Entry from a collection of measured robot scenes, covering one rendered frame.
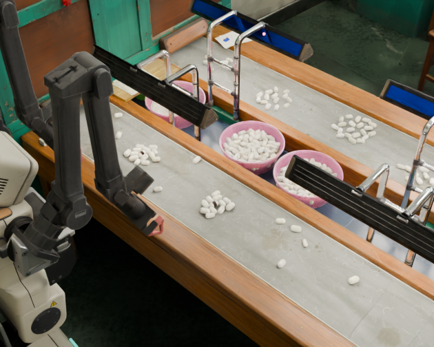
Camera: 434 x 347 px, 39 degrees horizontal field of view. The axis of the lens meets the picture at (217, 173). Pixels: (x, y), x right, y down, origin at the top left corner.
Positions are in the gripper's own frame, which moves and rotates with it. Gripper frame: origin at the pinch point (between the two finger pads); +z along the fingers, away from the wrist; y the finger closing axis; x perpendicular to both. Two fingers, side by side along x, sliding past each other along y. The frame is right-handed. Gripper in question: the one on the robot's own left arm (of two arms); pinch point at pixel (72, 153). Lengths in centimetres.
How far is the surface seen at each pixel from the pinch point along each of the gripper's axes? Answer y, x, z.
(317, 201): -56, -47, 53
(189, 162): -8, -28, 43
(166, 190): -14.2, -12.8, 35.3
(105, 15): 55, -52, 15
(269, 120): -13, -65, 59
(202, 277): -54, 2, 28
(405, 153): -63, -87, 73
